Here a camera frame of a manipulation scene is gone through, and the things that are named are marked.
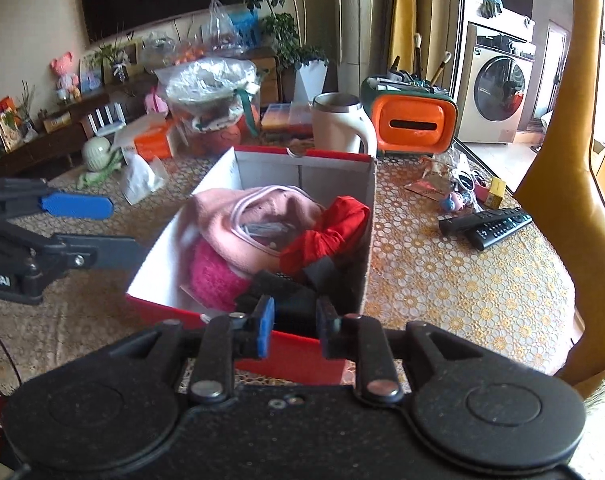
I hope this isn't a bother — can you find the yellow chair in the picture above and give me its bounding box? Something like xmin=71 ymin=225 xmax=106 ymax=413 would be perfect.
xmin=516 ymin=0 xmax=605 ymax=396

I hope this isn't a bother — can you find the fruit bowl with plastic wrap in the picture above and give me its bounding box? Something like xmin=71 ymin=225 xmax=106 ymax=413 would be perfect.
xmin=156 ymin=56 xmax=262 ymax=156

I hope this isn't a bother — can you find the small yellow box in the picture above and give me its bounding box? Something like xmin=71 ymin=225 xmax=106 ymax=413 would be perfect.
xmin=484 ymin=177 xmax=507 ymax=209

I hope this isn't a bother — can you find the potted green plant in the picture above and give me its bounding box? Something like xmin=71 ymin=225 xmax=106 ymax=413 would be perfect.
xmin=243 ymin=0 xmax=329 ymax=104

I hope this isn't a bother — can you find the white napkin pack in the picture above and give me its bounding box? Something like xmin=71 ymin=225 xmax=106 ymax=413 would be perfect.
xmin=120 ymin=151 xmax=169 ymax=206

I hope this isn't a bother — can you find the orange green tissue holder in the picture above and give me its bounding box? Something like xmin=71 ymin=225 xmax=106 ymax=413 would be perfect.
xmin=360 ymin=77 xmax=458 ymax=155

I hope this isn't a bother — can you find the colourful plastic organizer box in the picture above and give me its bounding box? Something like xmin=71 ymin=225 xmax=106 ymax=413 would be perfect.
xmin=261 ymin=102 xmax=312 ymax=136

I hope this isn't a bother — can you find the washing machine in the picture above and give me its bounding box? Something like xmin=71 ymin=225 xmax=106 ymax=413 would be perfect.
xmin=457 ymin=0 xmax=536 ymax=144

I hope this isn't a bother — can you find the orange tissue box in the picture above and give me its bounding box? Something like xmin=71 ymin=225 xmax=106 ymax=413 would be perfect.
xmin=112 ymin=113 xmax=184 ymax=162

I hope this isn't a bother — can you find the black remote control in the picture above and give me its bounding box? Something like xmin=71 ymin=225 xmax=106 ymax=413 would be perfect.
xmin=464 ymin=214 xmax=533 ymax=252
xmin=438 ymin=208 xmax=525 ymax=236

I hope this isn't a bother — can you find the pink plush doll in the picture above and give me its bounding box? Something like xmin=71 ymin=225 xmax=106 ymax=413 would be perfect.
xmin=50 ymin=51 xmax=81 ymax=103

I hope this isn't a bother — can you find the wooden tv cabinet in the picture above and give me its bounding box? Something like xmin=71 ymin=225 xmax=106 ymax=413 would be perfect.
xmin=0 ymin=47 xmax=283 ymax=177

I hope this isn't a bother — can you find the shiny snack wrapper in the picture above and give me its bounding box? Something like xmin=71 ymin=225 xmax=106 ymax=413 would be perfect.
xmin=405 ymin=172 xmax=451 ymax=202

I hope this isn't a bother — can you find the green edged cloth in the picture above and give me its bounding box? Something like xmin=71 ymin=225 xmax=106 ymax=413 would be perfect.
xmin=76 ymin=151 xmax=124 ymax=191

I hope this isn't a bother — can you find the cream kettle mug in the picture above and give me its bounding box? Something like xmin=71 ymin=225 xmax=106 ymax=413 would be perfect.
xmin=311 ymin=92 xmax=377 ymax=158

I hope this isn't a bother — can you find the green ceramic jar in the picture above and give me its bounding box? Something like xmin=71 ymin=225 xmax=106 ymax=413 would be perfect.
xmin=81 ymin=136 xmax=110 ymax=171

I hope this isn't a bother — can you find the pink plush owl toy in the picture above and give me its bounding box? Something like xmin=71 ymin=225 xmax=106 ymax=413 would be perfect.
xmin=185 ymin=237 xmax=252 ymax=312

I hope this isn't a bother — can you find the pink knit hat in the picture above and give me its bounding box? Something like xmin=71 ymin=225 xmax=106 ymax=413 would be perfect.
xmin=190 ymin=184 xmax=324 ymax=275

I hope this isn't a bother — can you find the pink toy backpack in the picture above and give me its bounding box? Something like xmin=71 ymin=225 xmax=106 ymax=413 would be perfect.
xmin=144 ymin=88 xmax=169 ymax=116

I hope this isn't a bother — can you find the yellow curtain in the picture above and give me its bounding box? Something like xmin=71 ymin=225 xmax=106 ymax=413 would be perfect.
xmin=388 ymin=0 xmax=417 ymax=73

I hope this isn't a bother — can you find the small blue pink toy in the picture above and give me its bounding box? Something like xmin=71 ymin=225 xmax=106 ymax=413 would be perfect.
xmin=439 ymin=192 xmax=467 ymax=212

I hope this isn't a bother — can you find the framed picture with plant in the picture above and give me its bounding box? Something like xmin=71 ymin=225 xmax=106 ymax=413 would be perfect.
xmin=91 ymin=36 xmax=136 ymax=84

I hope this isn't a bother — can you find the red cloth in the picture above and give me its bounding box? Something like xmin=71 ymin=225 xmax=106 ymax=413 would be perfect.
xmin=280 ymin=196 xmax=371 ymax=276

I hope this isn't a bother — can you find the white router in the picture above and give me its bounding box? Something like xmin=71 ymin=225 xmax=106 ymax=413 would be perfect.
xmin=86 ymin=103 xmax=127 ymax=136

